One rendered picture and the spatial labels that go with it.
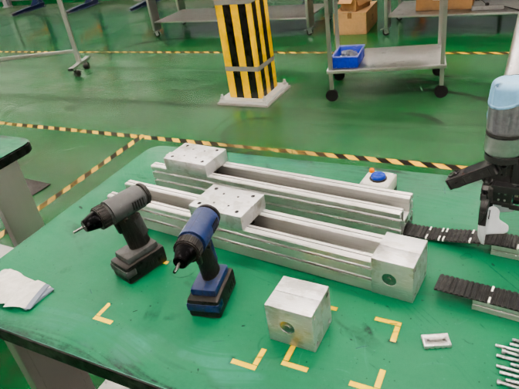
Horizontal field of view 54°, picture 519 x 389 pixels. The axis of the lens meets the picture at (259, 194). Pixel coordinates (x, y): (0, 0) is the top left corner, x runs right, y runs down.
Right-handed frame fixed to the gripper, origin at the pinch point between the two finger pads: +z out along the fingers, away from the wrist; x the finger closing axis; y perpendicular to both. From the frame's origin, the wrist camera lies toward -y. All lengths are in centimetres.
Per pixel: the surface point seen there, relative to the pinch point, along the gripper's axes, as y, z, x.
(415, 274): -8.7, -1.7, -22.8
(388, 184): -26.2, -0.8, 11.1
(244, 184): -62, -3, -5
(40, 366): -103, 34, -59
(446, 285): -3.1, 2.1, -19.6
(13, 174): -190, 18, -1
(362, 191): -29.9, -2.9, 2.3
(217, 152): -76, -7, 3
